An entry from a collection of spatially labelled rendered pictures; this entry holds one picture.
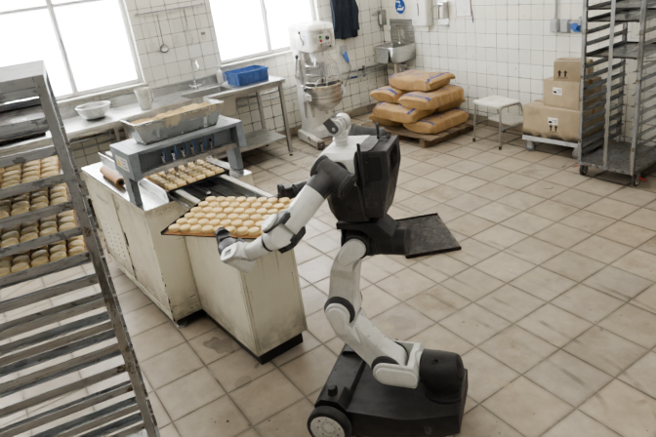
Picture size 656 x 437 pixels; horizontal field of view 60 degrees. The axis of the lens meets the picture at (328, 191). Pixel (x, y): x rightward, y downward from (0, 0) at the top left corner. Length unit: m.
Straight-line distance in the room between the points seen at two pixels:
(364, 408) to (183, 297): 1.48
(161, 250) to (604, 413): 2.44
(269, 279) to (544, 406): 1.46
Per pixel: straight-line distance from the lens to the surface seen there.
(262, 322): 3.15
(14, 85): 1.85
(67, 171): 1.90
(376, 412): 2.69
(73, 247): 2.11
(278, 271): 3.09
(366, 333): 2.65
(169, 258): 3.55
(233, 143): 3.59
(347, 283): 2.50
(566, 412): 2.97
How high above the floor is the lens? 2.01
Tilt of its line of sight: 22 degrees down
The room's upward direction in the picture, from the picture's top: 8 degrees counter-clockwise
